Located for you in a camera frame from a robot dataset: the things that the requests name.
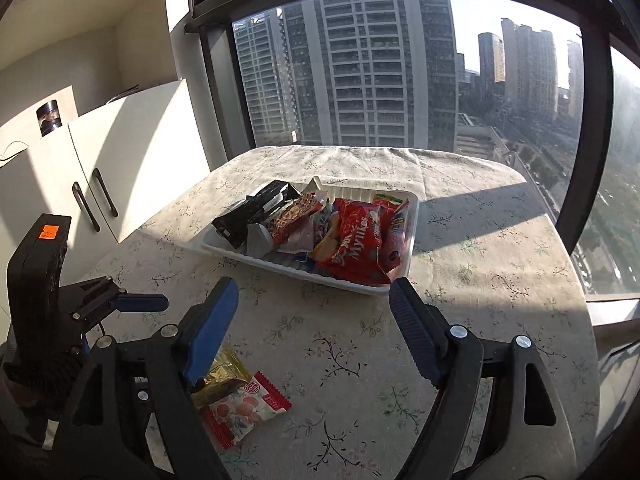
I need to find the black patterned snack bag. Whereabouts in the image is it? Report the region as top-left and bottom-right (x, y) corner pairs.
(212, 180), (300, 248)

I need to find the small red white packet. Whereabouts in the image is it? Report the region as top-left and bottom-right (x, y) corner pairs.
(200, 372), (292, 450)

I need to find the pink cartoon snack packet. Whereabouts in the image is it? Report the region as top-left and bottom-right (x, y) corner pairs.
(373, 194), (409, 273)

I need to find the red heart cookie packet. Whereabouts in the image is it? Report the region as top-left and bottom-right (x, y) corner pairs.
(267, 191), (326, 245)

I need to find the gold foil packet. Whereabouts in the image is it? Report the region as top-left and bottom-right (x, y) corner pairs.
(191, 342), (252, 410)

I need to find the dark photo on cabinet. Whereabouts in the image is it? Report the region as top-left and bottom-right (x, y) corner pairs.
(36, 100), (63, 136)

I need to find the left black cabinet handle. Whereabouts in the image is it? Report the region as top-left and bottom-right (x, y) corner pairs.
(72, 181), (101, 232)

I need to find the white plastic tray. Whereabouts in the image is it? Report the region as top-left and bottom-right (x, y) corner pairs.
(201, 180), (419, 295)

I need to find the red Mylikes snack bag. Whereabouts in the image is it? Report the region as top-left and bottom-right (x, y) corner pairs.
(316, 198), (390, 287)

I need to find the black cabinet handle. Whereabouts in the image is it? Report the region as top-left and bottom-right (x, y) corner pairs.
(92, 167), (119, 218)
(72, 181), (101, 232)

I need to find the white cabinet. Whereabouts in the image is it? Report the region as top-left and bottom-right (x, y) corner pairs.
(1, 0), (210, 282)

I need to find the right black cabinet handle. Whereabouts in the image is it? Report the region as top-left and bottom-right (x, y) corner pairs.
(92, 167), (119, 218)

